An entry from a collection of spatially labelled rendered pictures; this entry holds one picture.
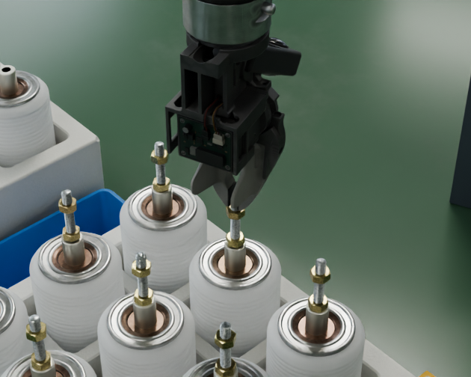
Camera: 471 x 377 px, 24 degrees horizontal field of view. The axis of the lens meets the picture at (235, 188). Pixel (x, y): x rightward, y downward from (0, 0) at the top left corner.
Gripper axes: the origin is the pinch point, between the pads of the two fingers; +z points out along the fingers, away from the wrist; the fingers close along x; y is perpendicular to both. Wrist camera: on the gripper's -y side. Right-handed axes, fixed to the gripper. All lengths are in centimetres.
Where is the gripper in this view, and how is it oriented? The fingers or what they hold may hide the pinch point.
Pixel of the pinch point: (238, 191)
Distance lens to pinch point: 106.8
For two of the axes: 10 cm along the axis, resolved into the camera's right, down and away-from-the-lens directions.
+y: -4.6, 5.7, -6.8
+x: 8.9, 3.0, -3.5
